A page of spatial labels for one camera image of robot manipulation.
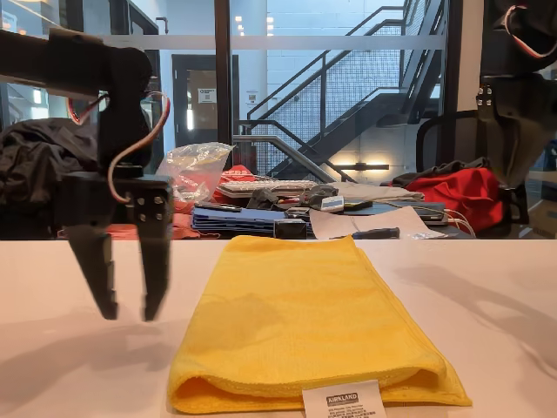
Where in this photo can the blue folder case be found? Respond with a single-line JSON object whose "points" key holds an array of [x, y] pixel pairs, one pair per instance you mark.
{"points": [[235, 220]]}

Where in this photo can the black mesh office chair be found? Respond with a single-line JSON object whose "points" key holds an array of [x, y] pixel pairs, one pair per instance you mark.
{"points": [[452, 135]]}

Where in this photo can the black metal staircase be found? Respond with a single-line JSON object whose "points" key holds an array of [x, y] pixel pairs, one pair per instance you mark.
{"points": [[424, 65]]}

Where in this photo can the small black box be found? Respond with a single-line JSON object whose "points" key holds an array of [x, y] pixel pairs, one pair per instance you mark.
{"points": [[289, 228]]}

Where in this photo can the small red tool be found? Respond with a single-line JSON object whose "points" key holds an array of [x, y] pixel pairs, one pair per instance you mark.
{"points": [[289, 201]]}

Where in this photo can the yellow microfiber towel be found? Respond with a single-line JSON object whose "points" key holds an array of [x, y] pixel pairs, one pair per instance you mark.
{"points": [[296, 313]]}

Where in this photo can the blue black screwdriver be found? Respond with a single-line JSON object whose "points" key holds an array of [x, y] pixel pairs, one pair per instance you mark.
{"points": [[378, 233]]}

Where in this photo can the beige folded cloth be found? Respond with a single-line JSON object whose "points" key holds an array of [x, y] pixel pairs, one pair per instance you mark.
{"points": [[370, 190]]}

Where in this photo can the white keyboard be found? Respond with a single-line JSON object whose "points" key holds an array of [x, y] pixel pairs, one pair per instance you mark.
{"points": [[261, 188]]}

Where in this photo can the red printed shirt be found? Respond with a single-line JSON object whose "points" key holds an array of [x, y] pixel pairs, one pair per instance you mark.
{"points": [[237, 174]]}

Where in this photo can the black framed door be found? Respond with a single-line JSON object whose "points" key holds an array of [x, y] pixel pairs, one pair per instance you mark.
{"points": [[180, 109]]}

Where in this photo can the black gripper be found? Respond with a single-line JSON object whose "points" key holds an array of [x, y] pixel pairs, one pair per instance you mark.
{"points": [[506, 131], [93, 198]]}

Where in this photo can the small bag of screws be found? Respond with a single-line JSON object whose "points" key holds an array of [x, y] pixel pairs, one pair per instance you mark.
{"points": [[424, 236]]}

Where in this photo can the black laptop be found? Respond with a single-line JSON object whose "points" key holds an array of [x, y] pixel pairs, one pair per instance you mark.
{"points": [[426, 214]]}

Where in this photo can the salmon orange shirt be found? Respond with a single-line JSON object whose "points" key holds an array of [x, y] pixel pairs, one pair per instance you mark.
{"points": [[183, 226]]}

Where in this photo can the black desk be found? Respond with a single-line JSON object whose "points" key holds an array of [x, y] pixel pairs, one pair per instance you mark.
{"points": [[454, 234]]}

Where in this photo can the wall light bar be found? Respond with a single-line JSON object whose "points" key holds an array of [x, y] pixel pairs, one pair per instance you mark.
{"points": [[361, 166]]}

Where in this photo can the dark crumpled plastic bag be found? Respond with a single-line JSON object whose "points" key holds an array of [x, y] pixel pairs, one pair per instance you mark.
{"points": [[261, 198], [322, 190]]}

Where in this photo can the black silver keypad phone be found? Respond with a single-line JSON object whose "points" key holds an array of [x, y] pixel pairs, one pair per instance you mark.
{"points": [[217, 206]]}

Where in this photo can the clear plastic bag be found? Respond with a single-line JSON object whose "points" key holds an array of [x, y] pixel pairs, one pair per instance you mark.
{"points": [[196, 170]]}

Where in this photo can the white keypad phone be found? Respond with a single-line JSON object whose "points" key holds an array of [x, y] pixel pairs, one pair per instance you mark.
{"points": [[333, 204]]}

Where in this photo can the black jacket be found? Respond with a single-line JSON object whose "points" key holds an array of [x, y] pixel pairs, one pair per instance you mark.
{"points": [[30, 165]]}

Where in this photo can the red bag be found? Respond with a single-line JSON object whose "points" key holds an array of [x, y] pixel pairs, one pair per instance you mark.
{"points": [[461, 196]]}

